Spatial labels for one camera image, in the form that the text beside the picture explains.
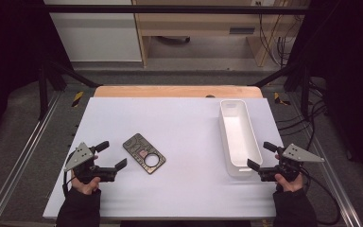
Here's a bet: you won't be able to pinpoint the black metal frame crossbar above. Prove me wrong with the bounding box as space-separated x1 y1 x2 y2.
45 4 311 15

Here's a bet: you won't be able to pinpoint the white cabinet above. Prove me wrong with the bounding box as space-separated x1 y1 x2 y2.
43 0 143 62

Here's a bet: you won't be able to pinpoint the black curtain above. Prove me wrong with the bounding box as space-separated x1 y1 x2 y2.
0 0 74 152
287 0 363 190

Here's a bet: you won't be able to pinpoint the person's right hand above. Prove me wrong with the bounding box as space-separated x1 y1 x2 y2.
273 172 304 194

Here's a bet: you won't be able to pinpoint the black floor cables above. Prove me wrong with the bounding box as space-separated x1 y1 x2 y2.
277 79 329 150

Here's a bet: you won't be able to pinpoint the aluminium rail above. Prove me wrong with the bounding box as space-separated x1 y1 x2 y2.
287 93 363 227
0 91 62 227

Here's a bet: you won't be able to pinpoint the dark patterned phone case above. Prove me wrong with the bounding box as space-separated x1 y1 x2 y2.
122 132 167 175

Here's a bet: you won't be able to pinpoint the grey drawer handle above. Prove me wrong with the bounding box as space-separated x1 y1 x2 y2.
229 26 256 35

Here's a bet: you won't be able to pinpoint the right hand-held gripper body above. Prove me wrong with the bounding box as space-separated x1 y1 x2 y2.
259 143 326 183

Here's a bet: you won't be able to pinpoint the yellow black hazard tape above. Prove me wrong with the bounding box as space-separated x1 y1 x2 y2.
273 92 291 106
71 91 85 108

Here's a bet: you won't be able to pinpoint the hanging cable bundle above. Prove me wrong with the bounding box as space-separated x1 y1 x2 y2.
257 2 305 68

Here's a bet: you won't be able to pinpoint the right hand-held gripper black cable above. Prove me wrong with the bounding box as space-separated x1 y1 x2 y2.
297 166 342 226

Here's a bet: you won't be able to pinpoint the white plastic bin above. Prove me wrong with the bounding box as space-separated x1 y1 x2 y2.
218 98 264 178

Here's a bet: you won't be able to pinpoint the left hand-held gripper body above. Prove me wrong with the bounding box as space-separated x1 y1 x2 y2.
63 142 117 184

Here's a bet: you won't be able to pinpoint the person's left hand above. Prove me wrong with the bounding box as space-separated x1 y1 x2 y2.
70 169 102 196

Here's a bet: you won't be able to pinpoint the hand-held gripper black cable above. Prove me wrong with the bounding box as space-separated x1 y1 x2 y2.
297 166 342 226
61 150 77 197

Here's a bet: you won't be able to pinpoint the left hand-held gripper black cable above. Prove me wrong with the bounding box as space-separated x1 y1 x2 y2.
61 150 77 197

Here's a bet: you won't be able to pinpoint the light wooden desk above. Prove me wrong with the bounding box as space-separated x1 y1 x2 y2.
131 0 301 68

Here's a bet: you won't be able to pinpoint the wooden table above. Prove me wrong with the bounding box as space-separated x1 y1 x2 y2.
94 84 264 99

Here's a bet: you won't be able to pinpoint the black metal frame strut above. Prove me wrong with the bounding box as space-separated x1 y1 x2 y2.
37 60 102 121
251 61 311 119

